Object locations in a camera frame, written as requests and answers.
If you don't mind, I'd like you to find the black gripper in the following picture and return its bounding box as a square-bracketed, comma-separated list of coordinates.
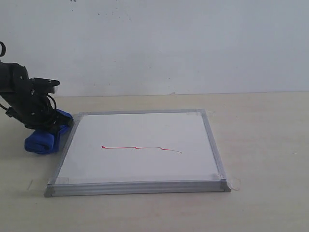
[0, 77, 72, 133]

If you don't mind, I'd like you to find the blue cloth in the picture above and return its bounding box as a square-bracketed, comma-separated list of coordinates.
[24, 109, 74, 155]

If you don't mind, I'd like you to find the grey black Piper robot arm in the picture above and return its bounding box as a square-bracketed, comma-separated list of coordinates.
[0, 62, 73, 134]

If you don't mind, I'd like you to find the clear tape front left corner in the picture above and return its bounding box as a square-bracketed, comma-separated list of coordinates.
[27, 178, 49, 192]

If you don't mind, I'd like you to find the clear tape corner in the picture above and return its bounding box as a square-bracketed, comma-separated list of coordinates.
[206, 110, 216, 118]
[227, 178, 241, 191]
[27, 178, 49, 192]

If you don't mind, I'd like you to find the clear tape back right corner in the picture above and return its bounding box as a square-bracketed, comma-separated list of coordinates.
[206, 110, 216, 118]

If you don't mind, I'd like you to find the clear tape front right corner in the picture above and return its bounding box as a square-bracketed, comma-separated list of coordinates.
[227, 178, 241, 191]

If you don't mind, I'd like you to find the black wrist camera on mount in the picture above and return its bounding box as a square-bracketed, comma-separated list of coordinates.
[30, 77, 60, 94]

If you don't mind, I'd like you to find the white board with aluminium frame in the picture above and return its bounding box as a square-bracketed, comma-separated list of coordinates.
[44, 109, 231, 197]

